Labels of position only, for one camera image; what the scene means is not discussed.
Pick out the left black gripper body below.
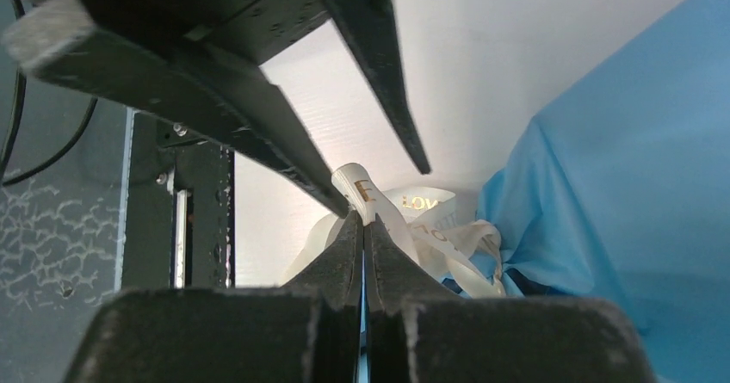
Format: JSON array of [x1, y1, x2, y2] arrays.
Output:
[[51, 0, 329, 67]]

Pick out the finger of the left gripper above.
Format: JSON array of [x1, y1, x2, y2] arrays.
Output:
[[2, 0, 349, 217], [322, 0, 431, 175]]

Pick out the white printed ribbon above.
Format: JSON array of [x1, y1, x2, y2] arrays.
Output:
[[279, 162, 508, 300]]

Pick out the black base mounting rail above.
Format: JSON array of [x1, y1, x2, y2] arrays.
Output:
[[115, 113, 235, 289]]

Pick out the blue wrapping paper sheet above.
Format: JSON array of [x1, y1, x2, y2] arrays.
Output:
[[447, 0, 729, 382]]

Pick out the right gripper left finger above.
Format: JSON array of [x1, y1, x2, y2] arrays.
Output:
[[65, 212, 363, 382]]

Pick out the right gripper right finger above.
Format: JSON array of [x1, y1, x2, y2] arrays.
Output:
[[363, 221, 656, 382]]

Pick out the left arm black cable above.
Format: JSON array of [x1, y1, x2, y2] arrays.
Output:
[[0, 0, 99, 188]]

